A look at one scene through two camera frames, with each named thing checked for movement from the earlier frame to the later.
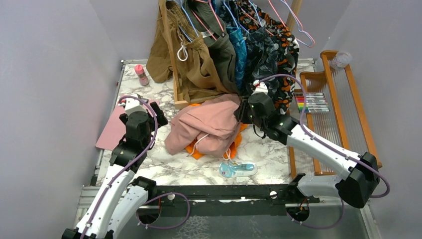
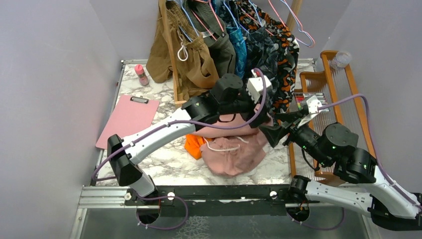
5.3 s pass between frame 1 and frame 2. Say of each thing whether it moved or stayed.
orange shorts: moved
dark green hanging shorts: stayed
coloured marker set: stayed
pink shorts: moved
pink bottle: stayed
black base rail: stayed
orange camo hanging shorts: stayed
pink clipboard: stayed
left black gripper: moved
